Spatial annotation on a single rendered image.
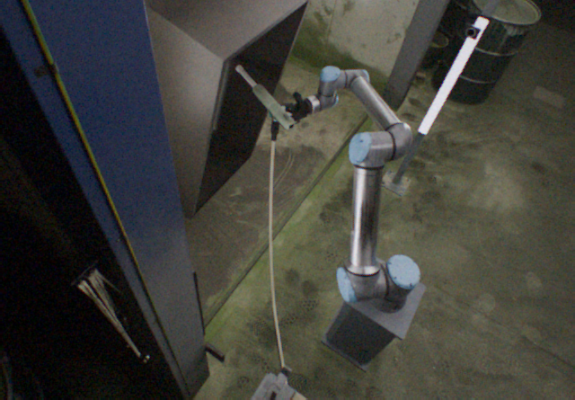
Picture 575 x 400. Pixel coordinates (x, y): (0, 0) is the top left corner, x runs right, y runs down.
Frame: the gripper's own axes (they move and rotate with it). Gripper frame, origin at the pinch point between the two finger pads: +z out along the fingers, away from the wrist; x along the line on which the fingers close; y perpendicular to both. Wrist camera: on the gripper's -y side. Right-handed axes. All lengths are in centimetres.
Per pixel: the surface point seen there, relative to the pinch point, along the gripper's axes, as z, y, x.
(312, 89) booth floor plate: -126, 104, 105
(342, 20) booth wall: -151, 45, 113
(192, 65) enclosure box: 41, -42, -3
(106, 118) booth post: 83, -86, -64
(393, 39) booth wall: -169, 42, 69
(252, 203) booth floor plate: -10, 108, 23
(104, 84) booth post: 82, -91, -64
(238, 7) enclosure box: 18, -53, 7
